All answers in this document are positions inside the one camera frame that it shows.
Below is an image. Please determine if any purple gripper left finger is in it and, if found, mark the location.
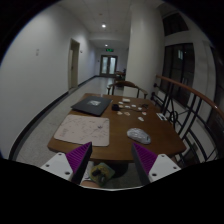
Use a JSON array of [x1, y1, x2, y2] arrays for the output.
[[40, 141, 93, 185]]

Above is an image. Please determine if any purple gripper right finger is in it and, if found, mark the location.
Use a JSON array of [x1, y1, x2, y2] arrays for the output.
[[131, 142, 182, 186]]

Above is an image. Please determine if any grey patterned computer mouse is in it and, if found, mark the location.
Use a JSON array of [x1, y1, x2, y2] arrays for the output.
[[127, 128, 151, 145]]

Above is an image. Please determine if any beige patterned mouse pad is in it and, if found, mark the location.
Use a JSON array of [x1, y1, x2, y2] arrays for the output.
[[54, 115, 110, 147]]

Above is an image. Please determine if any green yellow bag on floor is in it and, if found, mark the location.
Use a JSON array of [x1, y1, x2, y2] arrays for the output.
[[90, 163, 115, 187]]

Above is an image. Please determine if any brown wooden table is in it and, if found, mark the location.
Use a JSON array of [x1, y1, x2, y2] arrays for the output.
[[47, 92, 187, 164]]

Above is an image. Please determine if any black closed laptop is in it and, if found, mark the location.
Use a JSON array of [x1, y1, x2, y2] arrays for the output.
[[72, 96, 111, 116]]

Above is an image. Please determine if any small black round object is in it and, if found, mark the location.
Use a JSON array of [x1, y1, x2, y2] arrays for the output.
[[112, 104, 120, 111]]

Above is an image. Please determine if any white box on table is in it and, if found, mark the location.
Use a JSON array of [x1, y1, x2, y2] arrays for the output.
[[122, 98, 130, 103]]

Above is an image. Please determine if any wooden and black stair railing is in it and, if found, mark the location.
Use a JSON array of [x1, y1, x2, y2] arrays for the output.
[[151, 75, 224, 168]]

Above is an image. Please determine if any wooden armchair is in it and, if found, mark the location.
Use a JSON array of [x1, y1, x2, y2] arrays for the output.
[[107, 81, 148, 99]]

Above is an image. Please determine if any glass double door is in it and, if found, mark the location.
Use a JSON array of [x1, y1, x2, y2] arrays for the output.
[[100, 55, 117, 75]]

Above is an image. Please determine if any dark window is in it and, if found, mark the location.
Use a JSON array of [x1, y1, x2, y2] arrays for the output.
[[160, 43, 195, 106]]

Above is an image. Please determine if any side doorway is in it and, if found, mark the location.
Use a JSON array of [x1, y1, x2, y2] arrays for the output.
[[68, 40, 80, 89]]

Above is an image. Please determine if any green exit sign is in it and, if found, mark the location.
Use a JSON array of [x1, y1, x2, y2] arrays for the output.
[[106, 48, 114, 52]]

